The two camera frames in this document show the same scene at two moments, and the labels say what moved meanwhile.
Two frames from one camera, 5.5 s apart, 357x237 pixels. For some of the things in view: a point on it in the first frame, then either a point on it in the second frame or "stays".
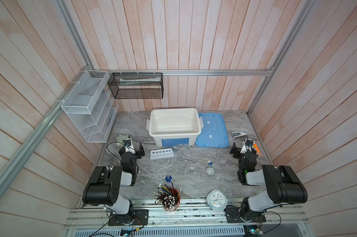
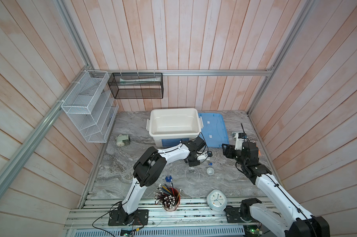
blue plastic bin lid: x=214 y=133 stays
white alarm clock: x=217 y=200 stays
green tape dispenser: x=120 y=138 stays
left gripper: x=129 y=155 → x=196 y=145
